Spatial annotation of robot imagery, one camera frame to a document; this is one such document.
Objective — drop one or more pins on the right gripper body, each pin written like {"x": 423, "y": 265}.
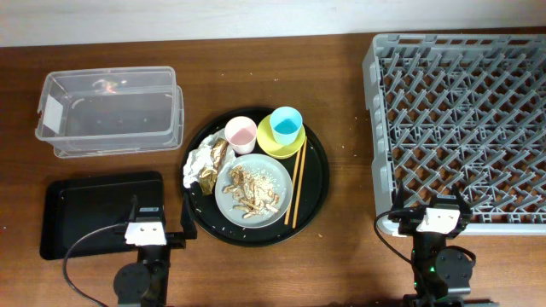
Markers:
{"x": 412, "y": 220}

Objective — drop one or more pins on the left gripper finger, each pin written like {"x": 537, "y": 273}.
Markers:
{"x": 134, "y": 205}
{"x": 186, "y": 220}

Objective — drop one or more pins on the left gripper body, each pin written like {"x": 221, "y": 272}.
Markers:
{"x": 156, "y": 253}

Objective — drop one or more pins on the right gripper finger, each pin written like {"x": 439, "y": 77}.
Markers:
{"x": 463, "y": 205}
{"x": 398, "y": 203}

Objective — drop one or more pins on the gold foil wrapper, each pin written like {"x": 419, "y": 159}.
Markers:
{"x": 209, "y": 174}

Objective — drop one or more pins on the white napkin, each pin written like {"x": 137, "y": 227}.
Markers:
{"x": 200, "y": 158}

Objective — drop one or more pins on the grey plate with food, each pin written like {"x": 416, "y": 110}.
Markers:
{"x": 254, "y": 161}

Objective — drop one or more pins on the pink plastic cup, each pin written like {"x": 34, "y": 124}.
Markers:
{"x": 241, "y": 134}

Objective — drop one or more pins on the yellow small bowl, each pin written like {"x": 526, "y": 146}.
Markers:
{"x": 268, "y": 144}

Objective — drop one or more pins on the blue plastic cup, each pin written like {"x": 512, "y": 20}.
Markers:
{"x": 285, "y": 124}

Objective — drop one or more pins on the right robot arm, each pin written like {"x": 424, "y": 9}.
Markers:
{"x": 442, "y": 273}

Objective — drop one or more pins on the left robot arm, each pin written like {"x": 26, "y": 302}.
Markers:
{"x": 144, "y": 282}

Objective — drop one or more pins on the grey dishwasher rack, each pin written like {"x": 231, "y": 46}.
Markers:
{"x": 461, "y": 109}

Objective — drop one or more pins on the round black serving tray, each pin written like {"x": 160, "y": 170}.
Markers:
{"x": 204, "y": 209}

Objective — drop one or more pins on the black rectangular tray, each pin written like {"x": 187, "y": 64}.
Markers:
{"x": 75, "y": 207}

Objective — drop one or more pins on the food scraps on plate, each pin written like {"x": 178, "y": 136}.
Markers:
{"x": 253, "y": 192}

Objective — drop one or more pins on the clear plastic storage bin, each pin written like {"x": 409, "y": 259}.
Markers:
{"x": 108, "y": 111}

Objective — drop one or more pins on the left wooden chopstick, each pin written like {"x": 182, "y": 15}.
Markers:
{"x": 294, "y": 176}

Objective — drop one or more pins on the wooden chopstick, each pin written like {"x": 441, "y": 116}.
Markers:
{"x": 294, "y": 176}
{"x": 301, "y": 170}

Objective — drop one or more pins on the right wooden chopstick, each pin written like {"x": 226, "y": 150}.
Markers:
{"x": 301, "y": 170}

